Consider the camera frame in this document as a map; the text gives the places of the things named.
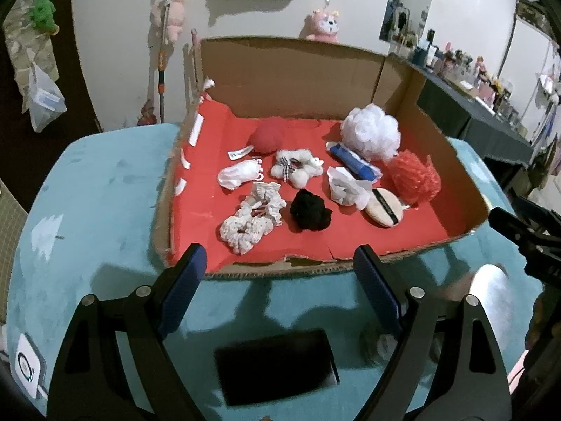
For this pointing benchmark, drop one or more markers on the white mesh bath pouf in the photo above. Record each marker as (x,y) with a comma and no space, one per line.
(370,131)

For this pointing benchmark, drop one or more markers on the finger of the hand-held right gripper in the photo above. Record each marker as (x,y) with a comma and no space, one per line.
(532,208)
(508,223)

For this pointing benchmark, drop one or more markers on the green plush frog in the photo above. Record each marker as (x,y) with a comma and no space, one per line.
(44,13)

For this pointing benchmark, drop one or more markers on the white wrapper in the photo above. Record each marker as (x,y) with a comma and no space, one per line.
(344,186)

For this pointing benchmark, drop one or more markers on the white cloth bundle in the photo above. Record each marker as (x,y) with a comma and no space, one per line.
(239,174)

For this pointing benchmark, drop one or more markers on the metal and orange pole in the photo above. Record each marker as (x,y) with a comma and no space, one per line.
(163,61)

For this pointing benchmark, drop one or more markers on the desk with dark cloth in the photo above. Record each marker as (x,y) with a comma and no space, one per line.
(482,131)

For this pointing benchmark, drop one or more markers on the blue white cloth item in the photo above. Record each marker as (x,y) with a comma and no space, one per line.
(355,164)

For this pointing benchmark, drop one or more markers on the cardboard box with red lining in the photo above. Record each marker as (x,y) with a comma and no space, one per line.
(285,74)

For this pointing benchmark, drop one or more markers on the white crochet scrunchie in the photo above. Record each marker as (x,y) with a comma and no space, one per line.
(241,230)
(267,195)

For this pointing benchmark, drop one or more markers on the white charger device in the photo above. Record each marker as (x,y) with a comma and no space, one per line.
(28,366)

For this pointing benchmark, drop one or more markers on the dark patterned suitcase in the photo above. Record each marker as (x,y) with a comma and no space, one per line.
(532,8)

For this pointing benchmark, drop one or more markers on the coral mesh bath pouf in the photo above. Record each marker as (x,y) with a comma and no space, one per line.
(412,177)

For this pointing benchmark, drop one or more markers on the dark brown door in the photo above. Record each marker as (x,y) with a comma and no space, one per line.
(74,96)

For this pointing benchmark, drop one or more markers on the green grid mat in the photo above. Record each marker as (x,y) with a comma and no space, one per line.
(5,206)

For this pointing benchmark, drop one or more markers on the hanging clothes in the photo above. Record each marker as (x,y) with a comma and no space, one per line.
(550,109)

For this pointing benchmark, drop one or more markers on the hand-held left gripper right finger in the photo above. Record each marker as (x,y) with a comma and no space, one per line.
(377,289)

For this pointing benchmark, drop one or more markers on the clutter of cosmetics bottles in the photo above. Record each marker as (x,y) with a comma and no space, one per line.
(460,65)

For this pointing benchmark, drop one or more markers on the white plush toy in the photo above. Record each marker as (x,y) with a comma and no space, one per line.
(298,169)

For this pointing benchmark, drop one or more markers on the hanging pocket organizer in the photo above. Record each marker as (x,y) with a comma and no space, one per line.
(26,48)

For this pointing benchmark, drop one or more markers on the wall mirror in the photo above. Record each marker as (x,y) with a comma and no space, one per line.
(405,4)

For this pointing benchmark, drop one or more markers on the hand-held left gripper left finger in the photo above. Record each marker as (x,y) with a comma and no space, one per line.
(184,285)

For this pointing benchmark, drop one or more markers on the red terry sponge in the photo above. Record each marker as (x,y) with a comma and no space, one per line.
(265,138)

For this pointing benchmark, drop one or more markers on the person's right forearm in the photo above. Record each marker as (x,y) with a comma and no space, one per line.
(545,315)

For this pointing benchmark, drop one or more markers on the pink plush with white face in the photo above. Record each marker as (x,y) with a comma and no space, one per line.
(324,26)

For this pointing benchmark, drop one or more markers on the pink pig plush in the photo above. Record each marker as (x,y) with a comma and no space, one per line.
(173,15)

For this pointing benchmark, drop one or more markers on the beige powder puff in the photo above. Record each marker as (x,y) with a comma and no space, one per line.
(385,208)

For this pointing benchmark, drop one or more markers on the black fluffy scrunchie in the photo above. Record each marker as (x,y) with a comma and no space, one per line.
(309,210)

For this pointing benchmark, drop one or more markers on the white refrigerator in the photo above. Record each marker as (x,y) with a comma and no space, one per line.
(530,57)

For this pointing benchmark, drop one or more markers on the clear plastic bag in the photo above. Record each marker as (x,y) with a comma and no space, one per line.
(44,103)

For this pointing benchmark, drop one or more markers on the pink cloth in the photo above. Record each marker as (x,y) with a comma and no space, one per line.
(519,368)

